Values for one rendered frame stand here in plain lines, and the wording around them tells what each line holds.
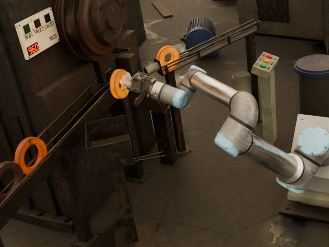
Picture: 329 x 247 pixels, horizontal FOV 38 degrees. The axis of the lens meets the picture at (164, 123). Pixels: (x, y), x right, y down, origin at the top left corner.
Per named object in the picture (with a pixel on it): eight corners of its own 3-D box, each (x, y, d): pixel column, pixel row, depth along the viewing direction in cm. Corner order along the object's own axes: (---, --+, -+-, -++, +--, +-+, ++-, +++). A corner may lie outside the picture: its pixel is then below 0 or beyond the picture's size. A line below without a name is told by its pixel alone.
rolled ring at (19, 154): (12, 168, 220) (8, 166, 221) (38, 180, 235) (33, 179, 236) (29, 131, 225) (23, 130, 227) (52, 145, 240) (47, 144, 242)
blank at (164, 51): (167, 73, 316) (170, 74, 313) (151, 60, 306) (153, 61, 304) (181, 54, 315) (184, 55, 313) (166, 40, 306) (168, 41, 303)
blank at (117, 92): (105, 79, 244) (111, 79, 243) (120, 63, 255) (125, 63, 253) (114, 104, 253) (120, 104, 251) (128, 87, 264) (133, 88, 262)
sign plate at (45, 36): (25, 59, 237) (13, 24, 228) (57, 40, 257) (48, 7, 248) (28, 60, 236) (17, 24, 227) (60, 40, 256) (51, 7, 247)
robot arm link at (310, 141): (340, 140, 246) (335, 135, 231) (322, 169, 248) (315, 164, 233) (315, 126, 254) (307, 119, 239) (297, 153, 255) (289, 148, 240)
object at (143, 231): (116, 263, 255) (85, 148, 220) (113, 231, 278) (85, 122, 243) (154, 255, 256) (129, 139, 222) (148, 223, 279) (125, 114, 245)
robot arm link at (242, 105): (254, 94, 193) (187, 61, 252) (238, 120, 194) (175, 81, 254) (274, 107, 198) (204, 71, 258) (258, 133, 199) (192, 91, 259)
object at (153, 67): (145, 74, 309) (142, 65, 306) (156, 68, 312) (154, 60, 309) (149, 77, 304) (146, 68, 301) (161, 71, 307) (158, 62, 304)
